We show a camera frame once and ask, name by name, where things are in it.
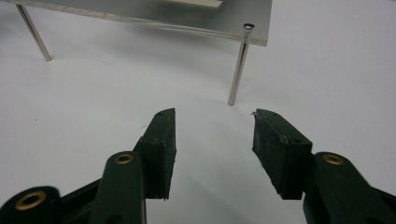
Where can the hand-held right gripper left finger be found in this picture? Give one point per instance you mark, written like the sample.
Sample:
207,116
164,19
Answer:
155,155

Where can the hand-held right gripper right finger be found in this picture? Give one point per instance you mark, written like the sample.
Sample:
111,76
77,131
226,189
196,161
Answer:
283,155

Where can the clear acrylic stand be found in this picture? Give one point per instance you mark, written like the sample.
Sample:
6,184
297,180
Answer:
186,15

